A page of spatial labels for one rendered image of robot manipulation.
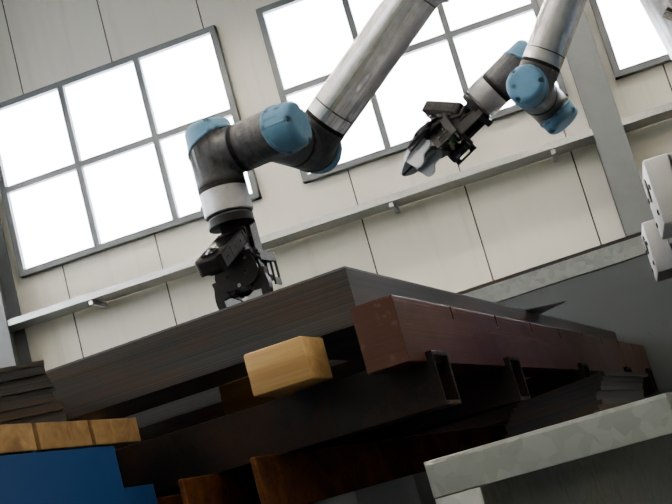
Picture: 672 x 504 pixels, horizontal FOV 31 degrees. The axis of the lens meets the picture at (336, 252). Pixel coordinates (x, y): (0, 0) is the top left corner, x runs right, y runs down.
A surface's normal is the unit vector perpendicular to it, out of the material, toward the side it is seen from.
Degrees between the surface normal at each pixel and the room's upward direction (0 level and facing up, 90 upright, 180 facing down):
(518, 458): 90
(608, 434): 90
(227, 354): 90
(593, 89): 90
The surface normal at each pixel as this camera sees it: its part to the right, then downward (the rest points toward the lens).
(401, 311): 0.89, -0.32
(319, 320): -0.37, -0.10
